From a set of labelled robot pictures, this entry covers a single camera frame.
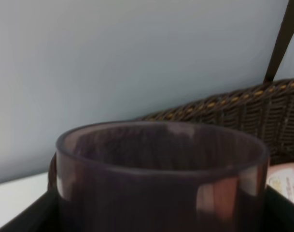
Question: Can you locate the translucent purple plastic cup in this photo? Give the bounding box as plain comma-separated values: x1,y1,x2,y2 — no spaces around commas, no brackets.
56,121,270,232

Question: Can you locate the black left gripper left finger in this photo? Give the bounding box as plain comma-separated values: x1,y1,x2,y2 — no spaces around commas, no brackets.
0,190,61,232

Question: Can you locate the pink bottle white cap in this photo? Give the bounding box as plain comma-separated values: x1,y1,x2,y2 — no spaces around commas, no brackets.
266,163,294,204

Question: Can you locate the dark brown wicker basket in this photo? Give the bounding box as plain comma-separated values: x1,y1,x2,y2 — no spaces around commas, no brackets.
47,76,294,194

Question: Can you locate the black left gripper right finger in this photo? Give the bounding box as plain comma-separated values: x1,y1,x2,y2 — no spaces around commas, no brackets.
264,187,294,232

